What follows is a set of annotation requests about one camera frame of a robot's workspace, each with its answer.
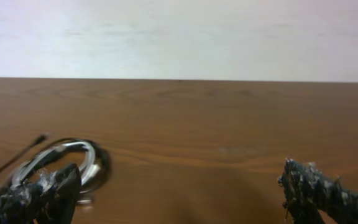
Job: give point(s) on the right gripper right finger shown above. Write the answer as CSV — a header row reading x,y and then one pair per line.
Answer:
x,y
308,193

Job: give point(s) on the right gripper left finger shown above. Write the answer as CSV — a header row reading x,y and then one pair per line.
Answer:
x,y
51,199

